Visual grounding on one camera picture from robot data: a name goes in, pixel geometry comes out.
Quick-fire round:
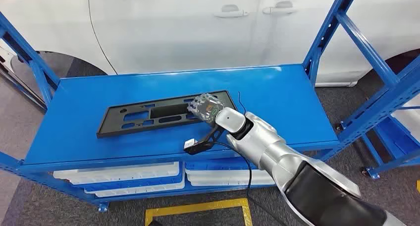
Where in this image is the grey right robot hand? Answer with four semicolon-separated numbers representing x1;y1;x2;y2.
187;93;228;125

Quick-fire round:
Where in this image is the black plastic frame part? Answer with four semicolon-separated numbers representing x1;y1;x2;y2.
96;90;238;139

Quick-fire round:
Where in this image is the blue metal shelf rack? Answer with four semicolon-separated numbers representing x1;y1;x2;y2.
0;0;420;214

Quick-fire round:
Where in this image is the blue plastic tray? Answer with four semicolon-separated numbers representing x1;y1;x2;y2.
80;171;184;195
184;158;258;171

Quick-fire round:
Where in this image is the white plastic tray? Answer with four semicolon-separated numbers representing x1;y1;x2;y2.
84;177;186;199
187;176;275;187
184;169;273;180
52;161;181;186

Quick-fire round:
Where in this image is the white car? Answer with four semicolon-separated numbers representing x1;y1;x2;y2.
0;0;420;88

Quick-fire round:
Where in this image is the blue wheeled rack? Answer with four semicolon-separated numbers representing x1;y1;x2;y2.
359;105;420;180

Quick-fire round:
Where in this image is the thin black wire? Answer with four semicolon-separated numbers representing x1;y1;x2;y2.
238;91;247;116

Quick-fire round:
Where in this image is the black cable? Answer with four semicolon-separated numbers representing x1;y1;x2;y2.
212;140;254;199

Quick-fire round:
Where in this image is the white car door handle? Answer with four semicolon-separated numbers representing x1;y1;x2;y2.
213;3;250;19
262;0;297;16

